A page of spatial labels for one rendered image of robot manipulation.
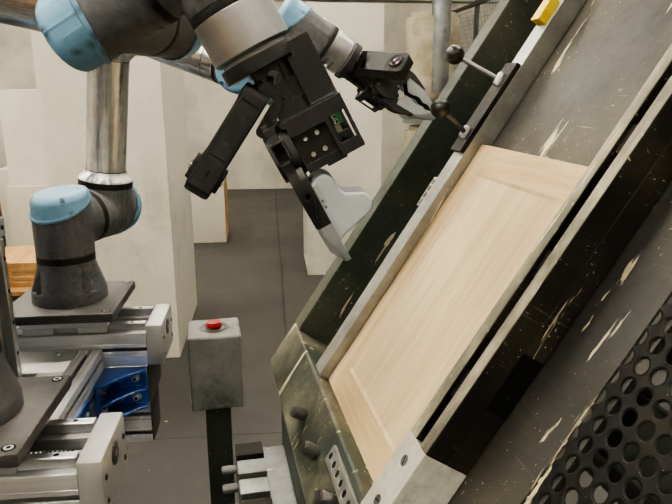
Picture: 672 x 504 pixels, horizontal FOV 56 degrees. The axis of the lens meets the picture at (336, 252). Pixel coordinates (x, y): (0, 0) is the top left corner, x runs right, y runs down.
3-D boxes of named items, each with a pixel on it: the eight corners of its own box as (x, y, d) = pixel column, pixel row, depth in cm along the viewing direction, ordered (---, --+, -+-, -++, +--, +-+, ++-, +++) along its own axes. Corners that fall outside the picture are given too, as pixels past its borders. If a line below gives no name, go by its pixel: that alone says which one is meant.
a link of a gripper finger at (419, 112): (423, 123, 131) (388, 98, 128) (438, 115, 126) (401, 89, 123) (417, 135, 130) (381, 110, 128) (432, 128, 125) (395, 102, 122)
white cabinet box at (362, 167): (303, 255, 563) (300, 11, 510) (367, 253, 568) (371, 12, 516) (307, 275, 505) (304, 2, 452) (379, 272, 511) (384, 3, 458)
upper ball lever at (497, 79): (499, 94, 125) (442, 61, 128) (510, 77, 125) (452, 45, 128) (499, 88, 122) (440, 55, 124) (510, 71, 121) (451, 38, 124)
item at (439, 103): (456, 140, 127) (422, 109, 117) (466, 123, 127) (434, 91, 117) (470, 146, 124) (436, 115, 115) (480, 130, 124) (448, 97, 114)
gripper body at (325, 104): (369, 151, 57) (306, 25, 54) (285, 196, 57) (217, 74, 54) (358, 143, 64) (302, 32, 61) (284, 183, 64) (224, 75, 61)
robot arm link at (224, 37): (189, 27, 53) (199, 35, 60) (217, 78, 54) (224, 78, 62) (268, -16, 52) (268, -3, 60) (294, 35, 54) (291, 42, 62)
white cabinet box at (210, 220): (172, 233, 648) (167, 162, 629) (229, 231, 654) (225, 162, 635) (165, 243, 605) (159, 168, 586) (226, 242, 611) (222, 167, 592)
